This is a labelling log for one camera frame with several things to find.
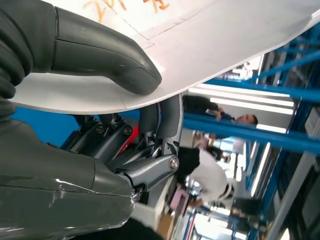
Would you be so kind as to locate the person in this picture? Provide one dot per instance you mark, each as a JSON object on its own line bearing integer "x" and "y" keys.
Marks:
{"x": 210, "y": 175}
{"x": 225, "y": 114}

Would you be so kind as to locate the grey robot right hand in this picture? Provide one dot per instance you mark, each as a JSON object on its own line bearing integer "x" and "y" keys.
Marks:
{"x": 50, "y": 172}

